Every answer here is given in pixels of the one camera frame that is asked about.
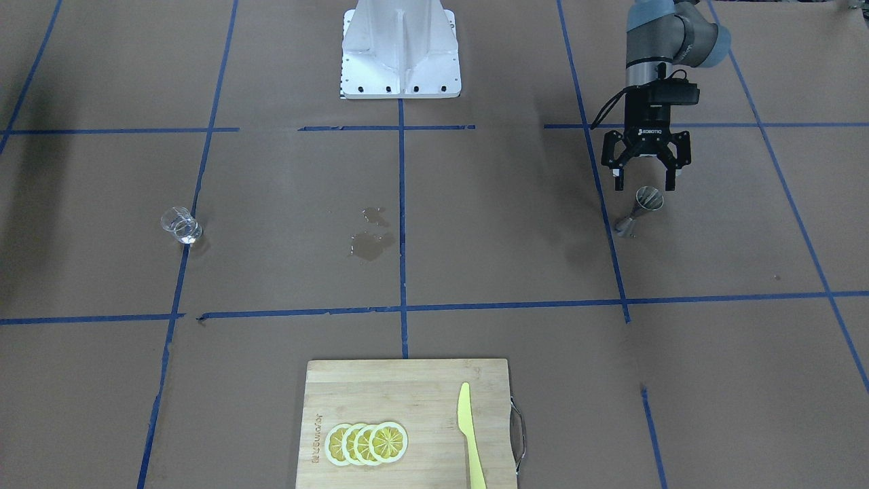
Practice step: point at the clear glass cup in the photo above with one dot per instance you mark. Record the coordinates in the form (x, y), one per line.
(180, 223)

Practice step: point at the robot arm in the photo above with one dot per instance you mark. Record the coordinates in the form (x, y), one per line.
(663, 37)

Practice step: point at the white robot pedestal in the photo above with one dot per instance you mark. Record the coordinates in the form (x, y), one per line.
(399, 49)

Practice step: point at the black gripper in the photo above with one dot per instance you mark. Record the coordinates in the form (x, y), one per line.
(646, 121)

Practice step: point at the cutting board metal handle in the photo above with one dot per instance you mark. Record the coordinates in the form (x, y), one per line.
(518, 435)

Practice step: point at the yellow plastic knife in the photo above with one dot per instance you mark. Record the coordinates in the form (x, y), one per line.
(466, 426)

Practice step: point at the steel jigger measuring cup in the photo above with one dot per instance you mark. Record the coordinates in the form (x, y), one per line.
(647, 199)

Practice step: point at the wooden cutting board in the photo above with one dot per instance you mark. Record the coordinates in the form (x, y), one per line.
(421, 395)

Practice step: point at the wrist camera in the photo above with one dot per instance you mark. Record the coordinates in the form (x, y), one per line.
(670, 91)

